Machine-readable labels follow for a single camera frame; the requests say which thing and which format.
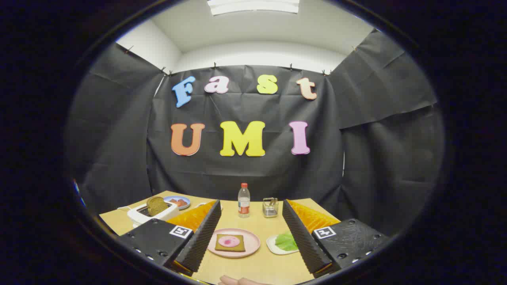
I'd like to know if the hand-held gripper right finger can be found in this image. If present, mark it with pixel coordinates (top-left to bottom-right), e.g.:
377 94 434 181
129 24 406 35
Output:
282 199 391 277

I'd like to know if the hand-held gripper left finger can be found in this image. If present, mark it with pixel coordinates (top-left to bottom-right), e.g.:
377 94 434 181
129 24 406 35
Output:
118 199 222 277

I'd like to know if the green lettuce leaf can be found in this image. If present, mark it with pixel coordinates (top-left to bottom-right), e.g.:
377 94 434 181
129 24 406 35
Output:
275 232 299 251

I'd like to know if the brown toast slice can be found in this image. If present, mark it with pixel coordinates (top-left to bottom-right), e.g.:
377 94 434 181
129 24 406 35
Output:
147 197 169 217

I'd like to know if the brown bread slice with ham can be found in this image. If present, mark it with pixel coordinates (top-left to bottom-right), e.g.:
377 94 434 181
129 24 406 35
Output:
215 234 246 253

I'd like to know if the white square plate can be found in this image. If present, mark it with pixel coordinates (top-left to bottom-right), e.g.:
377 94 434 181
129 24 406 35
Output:
266 234 299 255

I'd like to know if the pink plate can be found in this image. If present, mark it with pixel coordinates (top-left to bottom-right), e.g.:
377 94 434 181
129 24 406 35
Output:
207 228 261 258

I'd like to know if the blue plate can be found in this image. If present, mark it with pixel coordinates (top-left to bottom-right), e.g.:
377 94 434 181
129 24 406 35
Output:
163 196 191 210

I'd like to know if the clear water bottle red cap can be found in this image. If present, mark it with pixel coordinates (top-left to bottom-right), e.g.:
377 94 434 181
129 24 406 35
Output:
238 183 251 219

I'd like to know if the white toaster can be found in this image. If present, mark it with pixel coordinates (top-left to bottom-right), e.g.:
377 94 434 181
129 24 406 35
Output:
127 200 181 226

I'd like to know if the black backdrop cloth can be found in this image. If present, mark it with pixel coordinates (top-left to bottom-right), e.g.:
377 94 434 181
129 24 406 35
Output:
65 30 446 238

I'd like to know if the ceiling light panel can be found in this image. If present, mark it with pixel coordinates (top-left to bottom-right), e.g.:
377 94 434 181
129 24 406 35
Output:
207 0 300 16

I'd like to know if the metal wire utensil holder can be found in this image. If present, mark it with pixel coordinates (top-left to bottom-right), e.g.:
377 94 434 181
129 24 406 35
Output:
262 197 279 218

